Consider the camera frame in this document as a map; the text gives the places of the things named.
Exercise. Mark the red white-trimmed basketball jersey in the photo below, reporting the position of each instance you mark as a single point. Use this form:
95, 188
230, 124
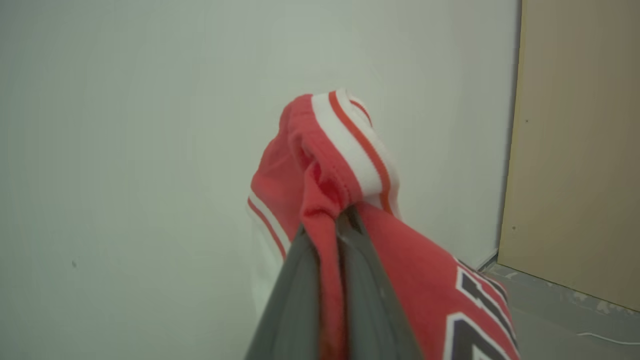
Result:
430, 285

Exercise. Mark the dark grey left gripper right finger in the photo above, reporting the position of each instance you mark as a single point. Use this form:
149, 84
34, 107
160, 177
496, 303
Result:
367, 310

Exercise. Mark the beige wooden board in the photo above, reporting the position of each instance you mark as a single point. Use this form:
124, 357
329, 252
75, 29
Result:
575, 150

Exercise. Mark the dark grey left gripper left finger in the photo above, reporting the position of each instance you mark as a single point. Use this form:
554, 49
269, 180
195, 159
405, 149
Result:
295, 305

